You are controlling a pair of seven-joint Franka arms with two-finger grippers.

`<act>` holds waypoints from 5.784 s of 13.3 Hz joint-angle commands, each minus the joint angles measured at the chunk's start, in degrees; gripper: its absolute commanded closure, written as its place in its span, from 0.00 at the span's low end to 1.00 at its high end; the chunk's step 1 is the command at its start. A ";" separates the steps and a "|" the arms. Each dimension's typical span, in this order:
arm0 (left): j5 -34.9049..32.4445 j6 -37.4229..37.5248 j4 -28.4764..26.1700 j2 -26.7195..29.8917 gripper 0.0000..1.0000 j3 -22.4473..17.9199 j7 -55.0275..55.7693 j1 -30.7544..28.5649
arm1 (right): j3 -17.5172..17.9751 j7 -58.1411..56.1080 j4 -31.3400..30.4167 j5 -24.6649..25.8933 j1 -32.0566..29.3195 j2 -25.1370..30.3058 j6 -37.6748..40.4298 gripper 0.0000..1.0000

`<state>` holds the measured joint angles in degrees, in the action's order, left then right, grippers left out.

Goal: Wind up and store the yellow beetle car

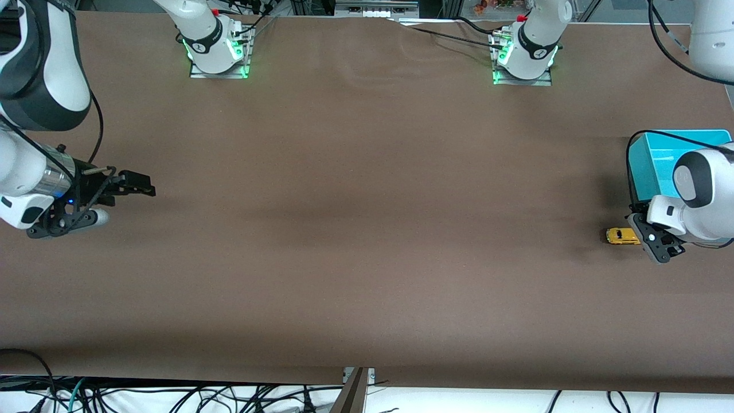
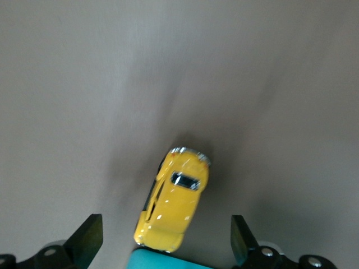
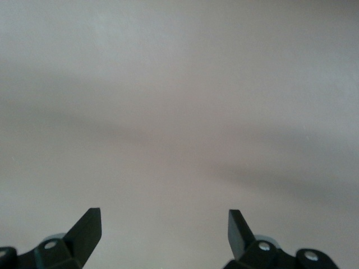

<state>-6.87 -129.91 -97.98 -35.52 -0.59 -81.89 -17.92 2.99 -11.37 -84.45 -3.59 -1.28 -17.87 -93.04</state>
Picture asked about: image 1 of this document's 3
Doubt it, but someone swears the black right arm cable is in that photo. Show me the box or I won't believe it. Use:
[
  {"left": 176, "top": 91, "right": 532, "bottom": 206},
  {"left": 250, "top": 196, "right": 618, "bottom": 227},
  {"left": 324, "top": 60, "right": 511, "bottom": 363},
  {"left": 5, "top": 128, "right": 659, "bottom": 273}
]
[{"left": 86, "top": 92, "right": 105, "bottom": 170}]

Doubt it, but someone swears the black base cable bundle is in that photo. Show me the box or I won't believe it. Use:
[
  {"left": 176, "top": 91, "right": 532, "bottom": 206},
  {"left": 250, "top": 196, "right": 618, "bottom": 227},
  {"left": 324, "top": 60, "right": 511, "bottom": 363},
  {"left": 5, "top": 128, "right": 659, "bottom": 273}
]
[{"left": 221, "top": 0, "right": 277, "bottom": 41}]

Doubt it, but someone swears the black base power cable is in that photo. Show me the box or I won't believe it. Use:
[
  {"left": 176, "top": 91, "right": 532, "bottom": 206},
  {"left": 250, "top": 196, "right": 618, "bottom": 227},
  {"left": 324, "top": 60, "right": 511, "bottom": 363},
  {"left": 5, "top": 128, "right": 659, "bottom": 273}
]
[{"left": 390, "top": 16, "right": 508, "bottom": 52}]

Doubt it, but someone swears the orange plastic item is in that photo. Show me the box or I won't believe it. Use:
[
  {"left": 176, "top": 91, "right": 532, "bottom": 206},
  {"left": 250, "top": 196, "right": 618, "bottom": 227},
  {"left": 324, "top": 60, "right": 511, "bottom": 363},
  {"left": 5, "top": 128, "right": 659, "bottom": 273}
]
[{"left": 473, "top": 0, "right": 531, "bottom": 15}]

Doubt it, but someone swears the yellow beetle toy car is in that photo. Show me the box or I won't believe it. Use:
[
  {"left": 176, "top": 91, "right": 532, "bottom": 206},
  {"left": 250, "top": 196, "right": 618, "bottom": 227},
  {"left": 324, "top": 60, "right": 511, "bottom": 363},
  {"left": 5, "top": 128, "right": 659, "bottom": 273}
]
[{"left": 606, "top": 227, "right": 642, "bottom": 246}]

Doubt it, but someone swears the white power strip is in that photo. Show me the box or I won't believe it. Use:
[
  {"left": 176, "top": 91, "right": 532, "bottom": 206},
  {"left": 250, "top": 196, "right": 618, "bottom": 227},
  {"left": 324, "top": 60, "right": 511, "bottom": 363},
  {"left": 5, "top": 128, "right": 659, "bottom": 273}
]
[{"left": 335, "top": 0, "right": 420, "bottom": 19}]

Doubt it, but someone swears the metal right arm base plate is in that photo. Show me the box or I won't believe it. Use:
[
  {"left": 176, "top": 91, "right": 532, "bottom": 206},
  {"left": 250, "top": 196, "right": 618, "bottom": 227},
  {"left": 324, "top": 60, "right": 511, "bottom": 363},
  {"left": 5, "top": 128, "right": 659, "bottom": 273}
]
[{"left": 189, "top": 24, "right": 254, "bottom": 80}]

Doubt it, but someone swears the turquoise plastic bin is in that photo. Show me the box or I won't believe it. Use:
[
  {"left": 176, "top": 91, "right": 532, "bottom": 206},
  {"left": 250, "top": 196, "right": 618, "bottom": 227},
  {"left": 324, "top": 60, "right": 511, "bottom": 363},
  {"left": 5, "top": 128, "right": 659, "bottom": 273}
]
[{"left": 626, "top": 130, "right": 734, "bottom": 205}]

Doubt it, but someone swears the teal floor cable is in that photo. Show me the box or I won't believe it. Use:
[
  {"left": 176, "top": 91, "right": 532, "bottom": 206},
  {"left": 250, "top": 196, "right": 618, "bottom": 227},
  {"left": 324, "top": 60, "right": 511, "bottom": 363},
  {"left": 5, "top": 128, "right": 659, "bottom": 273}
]
[{"left": 67, "top": 377, "right": 88, "bottom": 413}]

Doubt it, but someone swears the black looped floor cable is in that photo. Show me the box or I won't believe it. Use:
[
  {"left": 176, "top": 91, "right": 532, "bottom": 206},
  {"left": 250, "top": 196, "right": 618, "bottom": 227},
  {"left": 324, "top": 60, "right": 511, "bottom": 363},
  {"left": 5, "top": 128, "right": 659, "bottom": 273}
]
[{"left": 0, "top": 348, "right": 58, "bottom": 413}]

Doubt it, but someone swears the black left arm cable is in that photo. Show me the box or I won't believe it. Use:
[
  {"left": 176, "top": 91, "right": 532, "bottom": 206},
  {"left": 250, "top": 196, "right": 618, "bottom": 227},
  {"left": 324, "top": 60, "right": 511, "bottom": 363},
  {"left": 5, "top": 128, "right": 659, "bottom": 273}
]
[{"left": 626, "top": 0, "right": 734, "bottom": 216}]

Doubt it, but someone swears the brown table cover sheet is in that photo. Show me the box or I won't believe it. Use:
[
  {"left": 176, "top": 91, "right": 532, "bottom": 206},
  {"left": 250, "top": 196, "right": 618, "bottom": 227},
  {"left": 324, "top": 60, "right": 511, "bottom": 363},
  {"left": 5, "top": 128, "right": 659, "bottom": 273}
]
[{"left": 0, "top": 10, "right": 734, "bottom": 394}]

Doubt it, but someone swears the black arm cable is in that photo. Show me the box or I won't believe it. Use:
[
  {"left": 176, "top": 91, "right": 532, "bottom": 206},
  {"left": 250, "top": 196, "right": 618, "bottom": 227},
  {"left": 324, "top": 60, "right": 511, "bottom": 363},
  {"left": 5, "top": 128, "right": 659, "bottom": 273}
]
[
  {"left": 86, "top": 92, "right": 105, "bottom": 170},
  {"left": 626, "top": 0, "right": 734, "bottom": 216}
]

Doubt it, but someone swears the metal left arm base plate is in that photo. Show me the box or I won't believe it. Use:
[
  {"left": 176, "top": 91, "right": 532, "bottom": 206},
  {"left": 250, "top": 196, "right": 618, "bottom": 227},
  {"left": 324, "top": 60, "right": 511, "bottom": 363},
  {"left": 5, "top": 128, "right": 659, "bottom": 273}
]
[{"left": 491, "top": 29, "right": 555, "bottom": 87}]

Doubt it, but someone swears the aluminium table leg profile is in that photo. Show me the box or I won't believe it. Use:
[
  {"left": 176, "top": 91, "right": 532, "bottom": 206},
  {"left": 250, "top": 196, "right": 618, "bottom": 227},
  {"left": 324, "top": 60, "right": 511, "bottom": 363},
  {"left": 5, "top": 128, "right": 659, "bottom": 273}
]
[{"left": 330, "top": 367, "right": 376, "bottom": 413}]

